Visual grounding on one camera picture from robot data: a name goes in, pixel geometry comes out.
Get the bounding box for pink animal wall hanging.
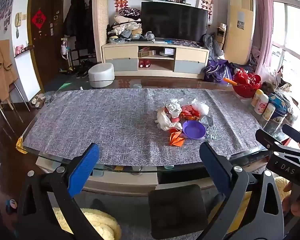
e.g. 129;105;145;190
199;0;214;20

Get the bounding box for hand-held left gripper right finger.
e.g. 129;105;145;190
199;141;285;240

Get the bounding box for cream television cabinet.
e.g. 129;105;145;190
102;41;210;79

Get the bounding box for white round stool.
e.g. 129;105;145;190
88;63;115;88

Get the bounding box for brown box in cabinet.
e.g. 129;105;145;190
138;47;157;58

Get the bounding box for kick scooter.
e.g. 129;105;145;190
60;37;75;74

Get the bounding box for purple plastic bowl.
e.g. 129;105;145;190
182;120;207;140

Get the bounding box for beige folding screen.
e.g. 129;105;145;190
92;0;109;63

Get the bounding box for cream plastic bag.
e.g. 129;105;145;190
155;106;183;131

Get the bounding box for white crumpled plastic bag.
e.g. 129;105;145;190
191;99;210;120

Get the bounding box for pink curtain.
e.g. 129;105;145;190
252;0;274;78

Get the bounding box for red diamond door decoration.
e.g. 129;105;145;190
31;9;48;30

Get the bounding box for black trash bin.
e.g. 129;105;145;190
149;184;208;240

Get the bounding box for purple bag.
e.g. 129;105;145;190
204;59;234;83

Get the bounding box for red plastic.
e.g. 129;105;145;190
181;104;200;117

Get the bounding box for pile of clothes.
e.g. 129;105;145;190
107;7;143;43

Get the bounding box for white plastic bottle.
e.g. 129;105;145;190
262;103;276;121
251;89;264;108

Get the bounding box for window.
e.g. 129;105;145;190
270;0;300;120

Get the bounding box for blue round tin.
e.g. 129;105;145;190
269;94;290;124

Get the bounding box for white printed paper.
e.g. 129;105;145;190
165;99;183;113

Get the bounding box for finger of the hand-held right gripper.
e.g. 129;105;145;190
255;129;285;153
282;124;300;153

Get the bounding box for crumpled plastic bags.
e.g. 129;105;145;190
261;66;298;98

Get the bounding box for cream standing air conditioner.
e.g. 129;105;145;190
224;0;256;65

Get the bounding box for yellow corner guard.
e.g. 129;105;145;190
16;136;28;154

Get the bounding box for white bottle pink label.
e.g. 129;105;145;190
255;94;269;115

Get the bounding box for brown wooden door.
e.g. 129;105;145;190
27;0;77;93

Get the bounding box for grey table runner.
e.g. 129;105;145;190
22;87;269;167

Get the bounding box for pile of dark shoes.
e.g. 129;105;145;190
76;60;97;79

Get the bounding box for brown hanging coat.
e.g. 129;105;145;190
0;39;18;100

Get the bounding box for red plastic basket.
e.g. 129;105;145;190
233;68;262;98

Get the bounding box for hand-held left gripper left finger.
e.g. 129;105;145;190
16;142;103;240

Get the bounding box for black flat television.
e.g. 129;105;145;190
141;1;208;42

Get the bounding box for white board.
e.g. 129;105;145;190
14;49;42;103

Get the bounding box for orange paper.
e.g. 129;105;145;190
169;129;186;147

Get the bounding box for dark hanging coats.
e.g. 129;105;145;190
64;0;95;54

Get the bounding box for clear grey plastic wrapper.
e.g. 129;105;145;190
202;115;219;140

